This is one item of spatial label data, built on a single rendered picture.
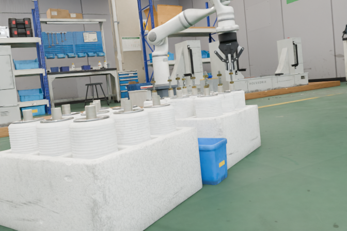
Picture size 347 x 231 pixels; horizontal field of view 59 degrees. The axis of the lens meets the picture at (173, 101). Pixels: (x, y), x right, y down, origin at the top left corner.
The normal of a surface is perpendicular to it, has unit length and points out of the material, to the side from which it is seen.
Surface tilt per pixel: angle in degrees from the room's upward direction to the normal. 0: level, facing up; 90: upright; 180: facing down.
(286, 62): 90
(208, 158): 92
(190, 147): 90
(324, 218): 0
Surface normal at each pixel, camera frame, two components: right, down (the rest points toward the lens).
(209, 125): -0.54, 0.11
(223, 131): 0.83, -0.05
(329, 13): -0.87, 0.12
